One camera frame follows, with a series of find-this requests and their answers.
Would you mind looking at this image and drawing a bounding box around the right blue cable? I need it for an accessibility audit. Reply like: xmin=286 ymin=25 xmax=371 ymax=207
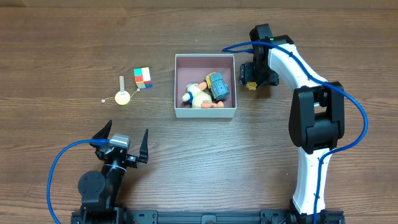
xmin=221 ymin=40 xmax=369 ymax=224

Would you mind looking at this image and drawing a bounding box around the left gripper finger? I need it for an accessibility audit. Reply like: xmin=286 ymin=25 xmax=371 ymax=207
xmin=92 ymin=119 xmax=112 ymax=139
xmin=139 ymin=129 xmax=149 ymax=164

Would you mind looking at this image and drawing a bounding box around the colourful two-by-two puzzle cube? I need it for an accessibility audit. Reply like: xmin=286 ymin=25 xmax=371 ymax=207
xmin=134 ymin=67 xmax=153 ymax=89

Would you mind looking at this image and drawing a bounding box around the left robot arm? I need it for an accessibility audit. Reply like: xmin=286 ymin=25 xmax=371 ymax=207
xmin=71 ymin=121 xmax=149 ymax=224

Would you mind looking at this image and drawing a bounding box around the yellow and grey toy truck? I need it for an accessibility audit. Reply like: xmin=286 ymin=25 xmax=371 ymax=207
xmin=205 ymin=72 xmax=229 ymax=101

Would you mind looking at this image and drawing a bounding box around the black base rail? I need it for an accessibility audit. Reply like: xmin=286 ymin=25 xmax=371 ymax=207
xmin=70 ymin=208 xmax=345 ymax=224

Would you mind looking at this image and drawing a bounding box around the plush duck toy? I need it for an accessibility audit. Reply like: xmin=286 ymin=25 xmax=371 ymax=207
xmin=182 ymin=82 xmax=224 ymax=109

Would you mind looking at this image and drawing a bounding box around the yellow wooden rattle drum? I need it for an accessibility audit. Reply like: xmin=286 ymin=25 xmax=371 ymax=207
xmin=101 ymin=76 xmax=141 ymax=106

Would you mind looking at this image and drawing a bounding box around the round golden cookie toy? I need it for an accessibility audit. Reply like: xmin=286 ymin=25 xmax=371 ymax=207
xmin=246 ymin=82 xmax=257 ymax=91

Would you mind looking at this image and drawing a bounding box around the white box with maroon interior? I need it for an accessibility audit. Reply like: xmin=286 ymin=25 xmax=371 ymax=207
xmin=174 ymin=54 xmax=237 ymax=118

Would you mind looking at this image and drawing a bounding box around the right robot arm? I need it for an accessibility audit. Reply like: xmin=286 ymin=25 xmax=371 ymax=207
xmin=240 ymin=24 xmax=345 ymax=223

